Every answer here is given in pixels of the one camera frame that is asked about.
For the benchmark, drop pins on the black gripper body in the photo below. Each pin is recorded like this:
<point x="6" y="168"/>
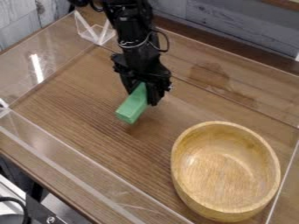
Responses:
<point x="141" y="59"/>

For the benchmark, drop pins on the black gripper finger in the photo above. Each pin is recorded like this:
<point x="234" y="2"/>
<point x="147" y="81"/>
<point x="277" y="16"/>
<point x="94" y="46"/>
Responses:
<point x="131" y="80"/>
<point x="155" y="92"/>

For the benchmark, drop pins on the green rectangular block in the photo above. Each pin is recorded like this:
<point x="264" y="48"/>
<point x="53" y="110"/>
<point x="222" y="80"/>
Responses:
<point x="134" y="105"/>

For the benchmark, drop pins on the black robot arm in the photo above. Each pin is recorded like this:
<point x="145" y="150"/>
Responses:
<point x="131" y="18"/>

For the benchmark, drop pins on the brown wooden bowl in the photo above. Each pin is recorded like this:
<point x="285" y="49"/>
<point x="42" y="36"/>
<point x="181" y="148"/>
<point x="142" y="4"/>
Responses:
<point x="226" y="171"/>

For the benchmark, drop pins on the clear acrylic corner bracket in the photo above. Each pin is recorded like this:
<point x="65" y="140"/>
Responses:
<point x="98" y="34"/>

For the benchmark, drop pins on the clear acrylic tray wall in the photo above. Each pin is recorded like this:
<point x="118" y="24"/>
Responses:
<point x="109" y="168"/>

